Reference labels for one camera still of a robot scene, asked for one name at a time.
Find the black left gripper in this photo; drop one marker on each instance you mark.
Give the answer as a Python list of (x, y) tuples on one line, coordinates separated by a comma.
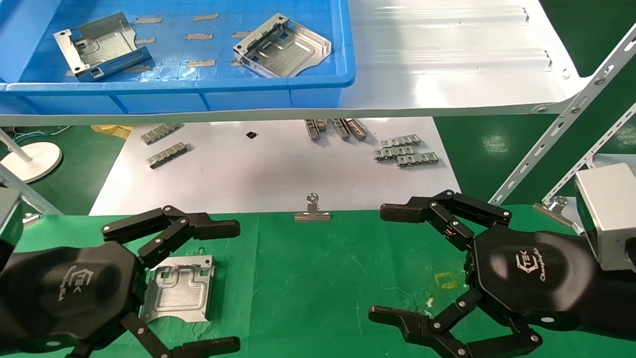
[(74, 293)]

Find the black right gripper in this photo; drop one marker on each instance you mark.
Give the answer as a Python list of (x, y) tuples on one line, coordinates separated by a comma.
[(531, 278)]

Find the sheet metal bracket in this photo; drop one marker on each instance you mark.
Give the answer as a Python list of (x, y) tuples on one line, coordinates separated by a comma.
[(102, 47), (283, 49), (179, 293)]

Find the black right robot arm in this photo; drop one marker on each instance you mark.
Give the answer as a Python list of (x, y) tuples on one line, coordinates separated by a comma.
[(621, 303)]

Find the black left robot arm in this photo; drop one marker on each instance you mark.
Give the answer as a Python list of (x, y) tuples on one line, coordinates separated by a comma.
[(7, 298)]

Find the green table cloth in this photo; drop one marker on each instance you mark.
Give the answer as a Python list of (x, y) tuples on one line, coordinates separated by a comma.
[(308, 288)]

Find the silver binder clip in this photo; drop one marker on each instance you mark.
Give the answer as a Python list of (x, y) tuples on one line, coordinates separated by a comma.
[(31, 218), (559, 206), (312, 216)]

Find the white floor sheet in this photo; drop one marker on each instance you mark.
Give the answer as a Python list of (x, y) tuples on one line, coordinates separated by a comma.
[(273, 174)]

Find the yellow crumpled tape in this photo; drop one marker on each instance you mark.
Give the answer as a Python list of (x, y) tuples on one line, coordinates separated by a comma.
[(114, 130)]

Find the perforated white metal strut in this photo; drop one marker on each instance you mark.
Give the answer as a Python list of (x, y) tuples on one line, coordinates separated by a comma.
[(546, 143), (596, 149)]

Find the white round stand base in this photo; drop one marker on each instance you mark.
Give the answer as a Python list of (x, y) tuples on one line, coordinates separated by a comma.
[(37, 159)]

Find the blue plastic bin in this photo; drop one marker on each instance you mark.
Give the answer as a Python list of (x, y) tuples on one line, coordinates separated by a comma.
[(174, 94)]

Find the white metal shelf panel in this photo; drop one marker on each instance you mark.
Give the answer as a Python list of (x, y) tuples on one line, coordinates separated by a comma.
[(447, 59)]

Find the grey metal frame bar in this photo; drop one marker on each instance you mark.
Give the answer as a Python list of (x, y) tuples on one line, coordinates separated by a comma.
[(30, 194)]

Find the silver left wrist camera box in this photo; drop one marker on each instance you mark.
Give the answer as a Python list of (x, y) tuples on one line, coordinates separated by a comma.
[(10, 214)]

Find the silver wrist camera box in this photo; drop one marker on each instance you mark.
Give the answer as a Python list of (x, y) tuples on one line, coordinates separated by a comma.
[(608, 214), (10, 214)]

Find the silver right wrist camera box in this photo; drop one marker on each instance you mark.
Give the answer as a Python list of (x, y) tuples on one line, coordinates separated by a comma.
[(608, 214)]

